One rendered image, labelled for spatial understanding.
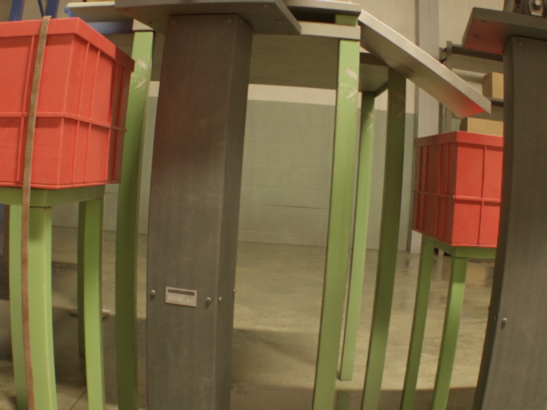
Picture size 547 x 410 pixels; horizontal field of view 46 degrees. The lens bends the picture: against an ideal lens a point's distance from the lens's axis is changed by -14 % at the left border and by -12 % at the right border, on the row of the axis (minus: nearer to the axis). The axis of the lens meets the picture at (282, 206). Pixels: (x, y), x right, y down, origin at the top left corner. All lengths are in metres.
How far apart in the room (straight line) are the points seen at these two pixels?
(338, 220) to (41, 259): 0.66
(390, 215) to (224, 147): 0.69
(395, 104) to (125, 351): 0.84
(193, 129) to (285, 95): 5.66
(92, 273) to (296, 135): 5.58
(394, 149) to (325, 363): 0.55
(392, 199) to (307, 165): 5.05
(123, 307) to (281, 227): 5.37
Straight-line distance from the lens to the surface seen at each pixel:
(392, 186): 1.68
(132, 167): 1.38
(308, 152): 6.72
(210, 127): 1.09
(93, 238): 1.21
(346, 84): 1.37
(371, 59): 1.69
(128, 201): 1.38
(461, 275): 1.42
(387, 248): 1.69
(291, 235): 6.73
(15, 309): 1.69
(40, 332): 0.93
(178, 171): 1.10
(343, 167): 1.36
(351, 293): 2.26
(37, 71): 0.89
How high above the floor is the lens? 0.66
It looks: 3 degrees down
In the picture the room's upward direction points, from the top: 4 degrees clockwise
